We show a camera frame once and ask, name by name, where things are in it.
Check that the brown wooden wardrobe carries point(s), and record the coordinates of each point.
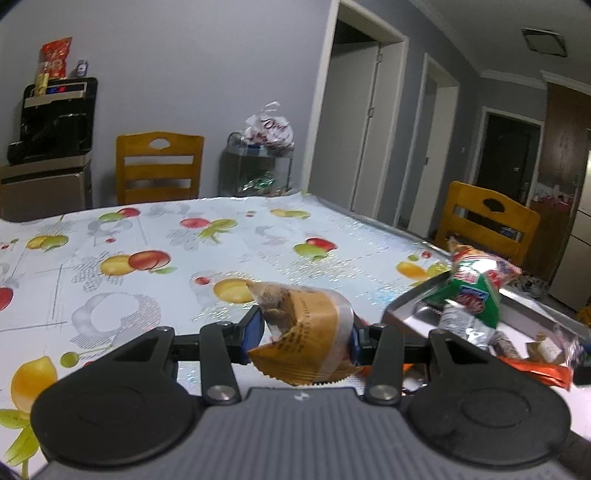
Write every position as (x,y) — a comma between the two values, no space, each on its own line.
(565,152)

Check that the white door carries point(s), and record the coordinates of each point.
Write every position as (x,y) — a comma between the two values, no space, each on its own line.
(429,138)
(369,129)

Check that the fruit print tablecloth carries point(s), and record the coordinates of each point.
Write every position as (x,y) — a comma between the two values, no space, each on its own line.
(184,277)

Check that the long orange snack packet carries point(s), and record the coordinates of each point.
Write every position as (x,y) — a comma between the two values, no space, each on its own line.
(540,370)

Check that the ceiling vent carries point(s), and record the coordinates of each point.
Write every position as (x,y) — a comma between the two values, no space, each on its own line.
(545,42)

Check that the black water dispenser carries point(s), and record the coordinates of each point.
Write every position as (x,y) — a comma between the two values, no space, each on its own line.
(51,138)

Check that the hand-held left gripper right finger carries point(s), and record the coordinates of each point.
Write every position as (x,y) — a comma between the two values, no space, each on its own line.
(354,345)

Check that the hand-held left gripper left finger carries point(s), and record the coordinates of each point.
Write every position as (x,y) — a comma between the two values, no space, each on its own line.
(251,330)

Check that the white plastic bag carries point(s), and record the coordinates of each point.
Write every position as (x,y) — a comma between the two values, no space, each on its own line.
(270,129)

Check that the metal tray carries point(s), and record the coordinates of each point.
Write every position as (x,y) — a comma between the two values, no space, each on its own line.
(406,314)

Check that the wooden chair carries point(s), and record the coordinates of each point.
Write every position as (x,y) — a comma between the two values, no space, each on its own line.
(489,221)
(159,168)

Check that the green snack bag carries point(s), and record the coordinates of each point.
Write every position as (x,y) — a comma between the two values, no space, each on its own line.
(480,290)

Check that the green packets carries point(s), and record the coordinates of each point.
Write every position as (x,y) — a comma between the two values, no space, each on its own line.
(261,184)

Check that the red snack bag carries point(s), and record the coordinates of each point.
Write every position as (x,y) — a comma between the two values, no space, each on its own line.
(56,55)

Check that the glass storage rack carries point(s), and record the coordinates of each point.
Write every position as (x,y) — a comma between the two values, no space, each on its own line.
(256,161)

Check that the yellow-brown pastry packet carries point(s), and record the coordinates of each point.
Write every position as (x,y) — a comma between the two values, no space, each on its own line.
(309,332)

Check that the dark door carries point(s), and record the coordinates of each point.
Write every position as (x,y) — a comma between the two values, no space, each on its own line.
(505,157)

